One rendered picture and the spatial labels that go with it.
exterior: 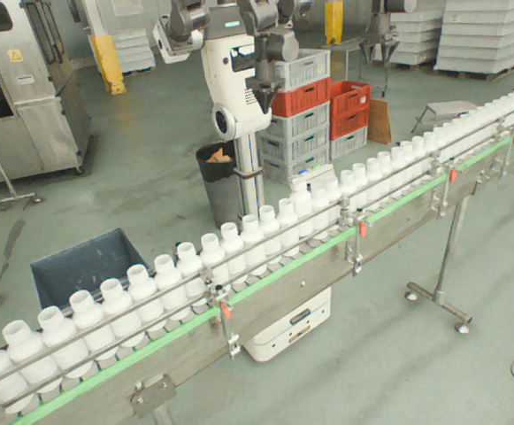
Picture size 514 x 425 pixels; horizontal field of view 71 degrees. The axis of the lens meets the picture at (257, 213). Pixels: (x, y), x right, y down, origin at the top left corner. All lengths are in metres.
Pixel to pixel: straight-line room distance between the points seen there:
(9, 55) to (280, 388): 3.73
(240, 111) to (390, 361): 1.42
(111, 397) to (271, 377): 1.15
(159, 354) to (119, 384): 0.10
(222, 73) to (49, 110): 3.13
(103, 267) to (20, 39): 3.13
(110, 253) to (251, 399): 0.97
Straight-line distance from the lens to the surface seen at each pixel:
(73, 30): 12.84
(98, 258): 1.45
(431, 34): 8.12
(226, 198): 2.67
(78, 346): 0.84
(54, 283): 1.46
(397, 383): 1.99
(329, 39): 10.95
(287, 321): 1.86
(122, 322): 0.83
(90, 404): 0.93
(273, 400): 1.90
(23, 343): 0.82
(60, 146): 4.48
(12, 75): 4.36
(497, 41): 7.11
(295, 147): 3.35
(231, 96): 1.44
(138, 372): 0.91
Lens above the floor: 1.65
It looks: 32 degrees down
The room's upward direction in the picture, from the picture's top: 6 degrees counter-clockwise
